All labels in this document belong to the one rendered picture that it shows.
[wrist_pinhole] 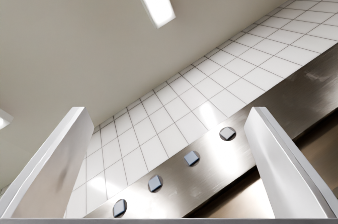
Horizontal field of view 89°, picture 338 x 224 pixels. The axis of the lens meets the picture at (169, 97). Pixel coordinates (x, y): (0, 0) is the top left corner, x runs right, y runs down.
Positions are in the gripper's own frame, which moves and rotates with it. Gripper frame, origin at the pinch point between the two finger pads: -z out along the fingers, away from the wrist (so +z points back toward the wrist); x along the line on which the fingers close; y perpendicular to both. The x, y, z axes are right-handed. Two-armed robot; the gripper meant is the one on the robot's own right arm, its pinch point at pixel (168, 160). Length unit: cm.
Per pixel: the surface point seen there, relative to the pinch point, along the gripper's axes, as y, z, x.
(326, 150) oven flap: 37, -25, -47
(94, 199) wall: 72, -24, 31
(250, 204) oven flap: 48, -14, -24
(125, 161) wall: 66, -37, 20
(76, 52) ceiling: 29, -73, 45
